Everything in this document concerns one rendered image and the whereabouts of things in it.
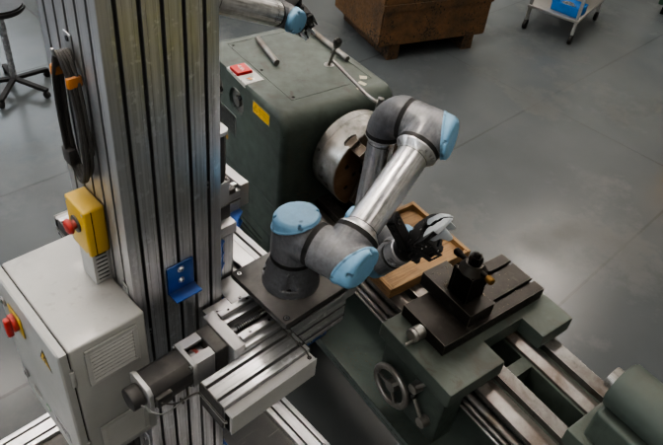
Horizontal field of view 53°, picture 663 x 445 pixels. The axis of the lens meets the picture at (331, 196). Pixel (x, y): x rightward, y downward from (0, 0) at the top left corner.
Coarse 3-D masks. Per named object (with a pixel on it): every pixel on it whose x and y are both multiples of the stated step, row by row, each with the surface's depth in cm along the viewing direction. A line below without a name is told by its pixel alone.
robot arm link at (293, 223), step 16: (288, 208) 159; (304, 208) 159; (272, 224) 158; (288, 224) 154; (304, 224) 154; (320, 224) 157; (272, 240) 160; (288, 240) 156; (304, 240) 155; (272, 256) 163; (288, 256) 159; (304, 256) 155
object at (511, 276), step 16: (496, 272) 209; (512, 272) 210; (496, 288) 204; (512, 288) 204; (528, 288) 205; (416, 304) 195; (432, 304) 196; (496, 304) 199; (512, 304) 199; (528, 304) 205; (416, 320) 192; (432, 320) 191; (448, 320) 192; (480, 320) 193; (496, 320) 197; (432, 336) 188; (448, 336) 187; (464, 336) 189
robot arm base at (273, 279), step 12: (264, 264) 172; (276, 264) 163; (264, 276) 168; (276, 276) 164; (288, 276) 163; (300, 276) 164; (312, 276) 166; (276, 288) 165; (288, 288) 166; (300, 288) 165; (312, 288) 168
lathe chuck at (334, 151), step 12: (360, 120) 220; (336, 132) 220; (348, 132) 218; (360, 132) 216; (336, 144) 218; (396, 144) 229; (324, 156) 221; (336, 156) 217; (348, 156) 217; (324, 168) 222; (336, 168) 217; (348, 168) 221; (360, 168) 234; (324, 180) 225; (336, 180) 221; (348, 180) 225; (336, 192) 225; (348, 192) 229
